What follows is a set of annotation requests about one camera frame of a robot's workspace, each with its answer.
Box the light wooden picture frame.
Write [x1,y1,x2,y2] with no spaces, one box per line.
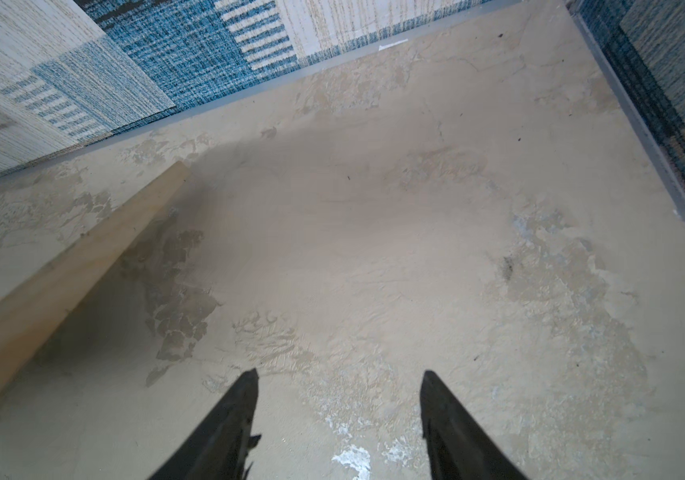
[0,162,190,394]

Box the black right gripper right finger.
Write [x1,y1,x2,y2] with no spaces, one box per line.
[419,370,526,480]

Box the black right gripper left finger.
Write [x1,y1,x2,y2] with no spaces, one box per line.
[150,369,260,480]

